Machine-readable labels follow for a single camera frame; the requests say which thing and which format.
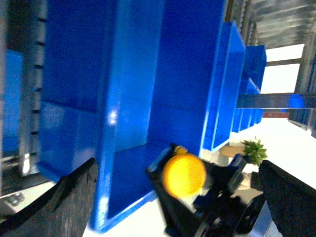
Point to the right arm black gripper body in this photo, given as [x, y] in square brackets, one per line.
[217, 212]

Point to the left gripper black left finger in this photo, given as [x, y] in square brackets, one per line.
[62, 211]

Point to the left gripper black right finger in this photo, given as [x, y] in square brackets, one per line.
[292, 203]

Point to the yellow mushroom push button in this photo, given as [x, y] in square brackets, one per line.
[181, 173]

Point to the green potted plant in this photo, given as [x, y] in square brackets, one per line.
[255, 150]

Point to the blue middle plastic bin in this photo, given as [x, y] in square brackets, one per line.
[225, 88]

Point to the blue plastic bin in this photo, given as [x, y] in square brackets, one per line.
[251, 82]
[123, 80]
[225, 88]

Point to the blue right plastic bin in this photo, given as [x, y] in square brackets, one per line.
[251, 82]

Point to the blue left plastic bin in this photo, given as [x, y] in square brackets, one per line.
[123, 80]

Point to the front metal shelf rail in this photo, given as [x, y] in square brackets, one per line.
[277, 101]

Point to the perforated metal upright post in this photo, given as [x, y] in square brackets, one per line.
[22, 43]

